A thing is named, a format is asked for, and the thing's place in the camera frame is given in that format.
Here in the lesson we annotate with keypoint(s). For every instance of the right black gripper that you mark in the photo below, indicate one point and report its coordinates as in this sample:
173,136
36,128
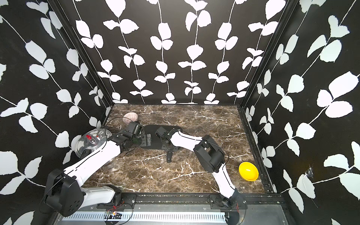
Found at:
165,147

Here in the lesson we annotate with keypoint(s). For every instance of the black cutting board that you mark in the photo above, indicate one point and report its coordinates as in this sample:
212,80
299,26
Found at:
157,137

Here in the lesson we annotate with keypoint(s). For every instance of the cleaver knife black handle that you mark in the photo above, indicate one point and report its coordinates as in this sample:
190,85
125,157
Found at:
169,156

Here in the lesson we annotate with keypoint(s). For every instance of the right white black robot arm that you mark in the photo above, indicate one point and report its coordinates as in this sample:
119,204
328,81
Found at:
211,157

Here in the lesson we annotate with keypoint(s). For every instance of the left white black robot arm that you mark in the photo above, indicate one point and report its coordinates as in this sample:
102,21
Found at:
64,188

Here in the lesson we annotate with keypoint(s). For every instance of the pink striped ceramic bowl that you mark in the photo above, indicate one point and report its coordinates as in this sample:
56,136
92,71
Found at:
130,117

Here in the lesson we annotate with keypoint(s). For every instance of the yellow plastic bowl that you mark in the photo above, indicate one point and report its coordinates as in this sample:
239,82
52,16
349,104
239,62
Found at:
248,171

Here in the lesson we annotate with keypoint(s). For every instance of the white perforated front rail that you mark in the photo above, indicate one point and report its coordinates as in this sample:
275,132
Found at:
186,217

